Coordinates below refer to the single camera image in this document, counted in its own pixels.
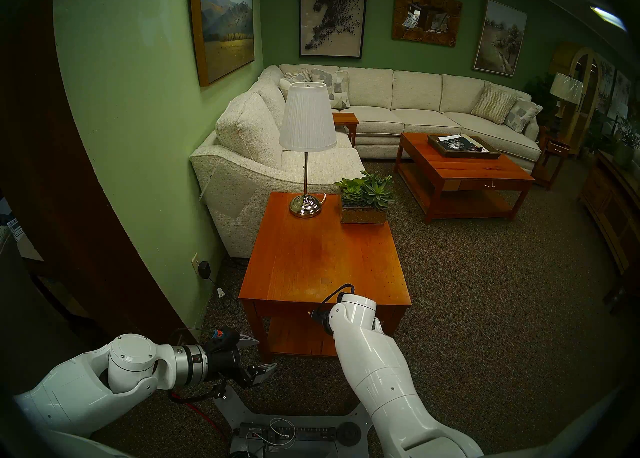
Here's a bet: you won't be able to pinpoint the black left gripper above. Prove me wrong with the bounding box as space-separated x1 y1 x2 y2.
202 334 279 389

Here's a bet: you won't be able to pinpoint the cherry wood end table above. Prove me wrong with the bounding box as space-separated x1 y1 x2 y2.
238 191 413 357

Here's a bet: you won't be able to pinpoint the black power strip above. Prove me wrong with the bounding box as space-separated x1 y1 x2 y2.
239 423 338 443

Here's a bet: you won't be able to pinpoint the succulents in wooden planter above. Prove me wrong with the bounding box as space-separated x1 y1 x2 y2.
333 170 397 225

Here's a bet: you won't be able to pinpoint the small wooden corner table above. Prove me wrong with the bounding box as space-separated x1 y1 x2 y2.
332 112 360 148

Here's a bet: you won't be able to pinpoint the table lamp white pleated shade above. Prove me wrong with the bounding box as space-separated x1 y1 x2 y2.
278 81 338 219

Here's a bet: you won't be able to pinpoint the dark wooden serving tray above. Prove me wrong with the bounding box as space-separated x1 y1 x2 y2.
426 134 502 159

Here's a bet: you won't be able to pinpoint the cherry wood coffee table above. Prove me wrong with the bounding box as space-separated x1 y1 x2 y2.
394 132 536 224

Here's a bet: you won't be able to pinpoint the dark hardcover book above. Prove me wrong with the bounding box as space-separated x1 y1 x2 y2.
437 135 486 152

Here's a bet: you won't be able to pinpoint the grey patchwork throw pillow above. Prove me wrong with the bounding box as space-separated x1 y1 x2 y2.
502 98 543 134
310 68 351 110

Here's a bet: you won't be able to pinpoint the cream sectional sofa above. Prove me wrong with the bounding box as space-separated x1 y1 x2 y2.
189 64 543 258

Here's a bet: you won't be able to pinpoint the cardboard box white label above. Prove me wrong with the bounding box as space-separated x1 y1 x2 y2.
5 217 43 262

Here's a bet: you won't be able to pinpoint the small dark wood side table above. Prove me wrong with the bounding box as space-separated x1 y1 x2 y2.
531 129 572 191

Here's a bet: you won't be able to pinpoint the rustic wood framed mirror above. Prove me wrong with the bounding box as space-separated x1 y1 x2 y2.
391 0 463 48

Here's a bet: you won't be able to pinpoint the black framed horse artwork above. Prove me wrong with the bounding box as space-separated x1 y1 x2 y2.
299 0 369 59

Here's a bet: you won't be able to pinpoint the brown wooden sideboard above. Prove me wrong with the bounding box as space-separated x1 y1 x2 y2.
577 151 640 273

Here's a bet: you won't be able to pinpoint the framed mountain landscape painting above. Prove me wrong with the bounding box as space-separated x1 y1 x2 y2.
189 0 256 87

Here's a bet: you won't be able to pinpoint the tall dark green houseplant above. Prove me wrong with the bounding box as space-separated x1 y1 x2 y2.
525 74 557 125

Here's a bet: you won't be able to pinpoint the arched light wood cabinet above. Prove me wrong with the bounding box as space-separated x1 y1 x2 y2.
549 42 603 155

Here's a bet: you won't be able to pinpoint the framed tree landscape painting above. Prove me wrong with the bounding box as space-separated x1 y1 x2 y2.
472 0 529 78

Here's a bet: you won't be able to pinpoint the lamp with plastic wrapped shade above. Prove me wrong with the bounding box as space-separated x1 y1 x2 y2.
549 72 585 135

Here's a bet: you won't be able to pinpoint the potted green plant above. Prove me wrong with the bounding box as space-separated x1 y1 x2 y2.
612 122 640 170

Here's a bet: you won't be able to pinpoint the ceiling light panel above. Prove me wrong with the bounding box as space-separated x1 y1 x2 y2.
590 6 628 32

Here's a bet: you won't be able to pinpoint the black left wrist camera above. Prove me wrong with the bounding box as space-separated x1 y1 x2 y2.
207 328 241 347

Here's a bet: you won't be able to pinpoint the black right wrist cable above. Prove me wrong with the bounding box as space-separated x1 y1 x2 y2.
312 283 356 317

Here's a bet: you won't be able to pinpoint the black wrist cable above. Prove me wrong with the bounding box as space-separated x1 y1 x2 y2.
170 382 228 405
312 283 356 317

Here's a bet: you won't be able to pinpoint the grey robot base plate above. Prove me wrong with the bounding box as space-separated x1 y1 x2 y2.
212 387 373 458

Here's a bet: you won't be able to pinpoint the black power cord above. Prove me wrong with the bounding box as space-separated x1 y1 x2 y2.
207 274 243 315

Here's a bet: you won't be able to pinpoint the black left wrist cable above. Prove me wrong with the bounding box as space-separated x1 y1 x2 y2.
170 382 228 405

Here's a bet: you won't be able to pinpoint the thin white wire loop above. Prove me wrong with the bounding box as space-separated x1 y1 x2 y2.
257 417 297 447

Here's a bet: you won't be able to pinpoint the red cable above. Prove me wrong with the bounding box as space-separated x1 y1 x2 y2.
172 397 231 440

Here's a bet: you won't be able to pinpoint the pale framed wall print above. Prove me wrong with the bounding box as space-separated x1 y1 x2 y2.
597 57 618 112
612 71 633 121

